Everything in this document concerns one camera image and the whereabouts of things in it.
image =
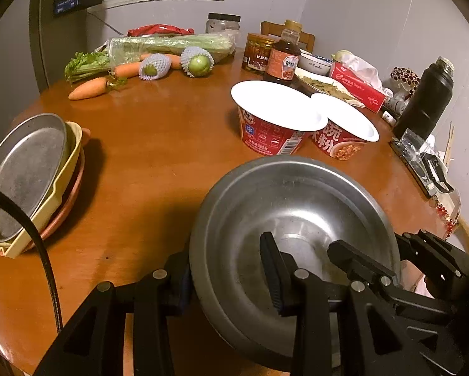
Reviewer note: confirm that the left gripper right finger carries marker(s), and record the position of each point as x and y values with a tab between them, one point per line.
297	292

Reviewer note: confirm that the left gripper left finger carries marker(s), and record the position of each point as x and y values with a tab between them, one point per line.
92	341

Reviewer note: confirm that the large steel bowl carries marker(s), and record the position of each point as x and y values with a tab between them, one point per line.
305	205

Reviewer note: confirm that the yellow shell-shaped plate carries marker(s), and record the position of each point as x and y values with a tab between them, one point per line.
50	199

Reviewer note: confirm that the red instant noodle bowl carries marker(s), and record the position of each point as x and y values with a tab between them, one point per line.
275	119

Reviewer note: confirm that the steel pan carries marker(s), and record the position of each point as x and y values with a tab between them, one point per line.
37	161

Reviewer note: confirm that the pink oval plate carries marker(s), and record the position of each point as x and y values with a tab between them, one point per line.
66	203

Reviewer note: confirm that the black remote device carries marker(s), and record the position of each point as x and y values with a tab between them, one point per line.
423	164

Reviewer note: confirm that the black thermos flask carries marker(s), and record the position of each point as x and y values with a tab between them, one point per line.
429	100

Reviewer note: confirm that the red tissue box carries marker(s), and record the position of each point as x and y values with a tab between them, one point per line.
370	97

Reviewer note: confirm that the white dish of greens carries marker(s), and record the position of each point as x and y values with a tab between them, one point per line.
313	83

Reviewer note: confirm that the dark sauce bottle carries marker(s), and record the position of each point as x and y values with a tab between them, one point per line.
282	62

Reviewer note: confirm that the white ceramic bowl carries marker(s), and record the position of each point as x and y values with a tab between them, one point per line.
315	64

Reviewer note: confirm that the chili sauce jar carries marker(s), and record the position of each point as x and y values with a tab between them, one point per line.
257	51

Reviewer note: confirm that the netted green fruit right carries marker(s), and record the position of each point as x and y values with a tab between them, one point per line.
196	62

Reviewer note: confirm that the netted green fruit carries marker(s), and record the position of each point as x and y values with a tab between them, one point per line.
196	62
154	67

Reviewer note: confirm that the wooden chair back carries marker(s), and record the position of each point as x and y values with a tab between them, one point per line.
290	31

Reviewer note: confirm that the carrot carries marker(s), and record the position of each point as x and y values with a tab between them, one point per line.
175	60
127	70
96	87

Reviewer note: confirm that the front carrot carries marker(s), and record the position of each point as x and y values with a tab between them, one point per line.
96	87

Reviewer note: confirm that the netted green fruit left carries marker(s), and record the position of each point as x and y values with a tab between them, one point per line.
154	67

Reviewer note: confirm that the black-lid glass jar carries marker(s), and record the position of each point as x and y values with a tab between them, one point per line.
228	23

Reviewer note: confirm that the bagged celery bunch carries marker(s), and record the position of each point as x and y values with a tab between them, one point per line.
122	50

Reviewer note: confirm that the red snack bag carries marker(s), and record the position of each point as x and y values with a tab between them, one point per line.
159	30

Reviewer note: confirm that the grey refrigerator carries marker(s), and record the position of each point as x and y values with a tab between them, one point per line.
35	46

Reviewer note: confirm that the blue box on shelf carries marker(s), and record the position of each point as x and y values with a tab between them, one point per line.
64	6

